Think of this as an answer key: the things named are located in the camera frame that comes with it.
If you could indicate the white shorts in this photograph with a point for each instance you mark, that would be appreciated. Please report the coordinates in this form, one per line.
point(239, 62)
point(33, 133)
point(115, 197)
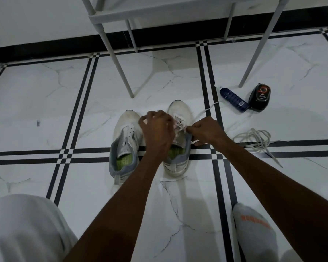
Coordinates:
point(24, 229)

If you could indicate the grey metal shelf rack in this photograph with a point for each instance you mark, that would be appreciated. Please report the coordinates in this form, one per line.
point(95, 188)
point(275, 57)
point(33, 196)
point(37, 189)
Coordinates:
point(153, 12)

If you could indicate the white shoelace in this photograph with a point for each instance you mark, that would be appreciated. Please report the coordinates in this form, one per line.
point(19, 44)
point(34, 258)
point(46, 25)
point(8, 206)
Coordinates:
point(179, 121)
point(255, 137)

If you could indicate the dark blue spray bottle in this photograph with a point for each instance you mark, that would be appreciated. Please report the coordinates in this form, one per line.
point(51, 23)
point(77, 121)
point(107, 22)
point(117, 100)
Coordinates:
point(235, 99)

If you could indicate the white sock with orange print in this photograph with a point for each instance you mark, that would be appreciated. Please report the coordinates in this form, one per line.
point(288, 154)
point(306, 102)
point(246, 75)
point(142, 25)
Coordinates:
point(254, 234)

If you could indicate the white sneaker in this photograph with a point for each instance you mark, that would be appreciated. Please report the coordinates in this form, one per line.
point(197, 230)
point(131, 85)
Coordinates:
point(179, 106)
point(127, 120)

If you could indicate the person's left forearm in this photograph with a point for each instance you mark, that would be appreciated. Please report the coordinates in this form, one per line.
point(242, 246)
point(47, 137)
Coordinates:
point(114, 212)

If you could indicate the person's right hand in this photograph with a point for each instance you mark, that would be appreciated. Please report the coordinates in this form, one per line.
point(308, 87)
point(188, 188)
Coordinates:
point(207, 130)

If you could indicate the person's right forearm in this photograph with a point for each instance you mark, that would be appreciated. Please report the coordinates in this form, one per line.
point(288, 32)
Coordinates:
point(284, 201)

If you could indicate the black shoe polish container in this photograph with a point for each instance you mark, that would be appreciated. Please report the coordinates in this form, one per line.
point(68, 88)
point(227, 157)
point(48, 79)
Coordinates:
point(259, 98)

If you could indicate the person's left hand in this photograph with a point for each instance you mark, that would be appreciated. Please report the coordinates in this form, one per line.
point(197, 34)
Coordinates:
point(158, 133)

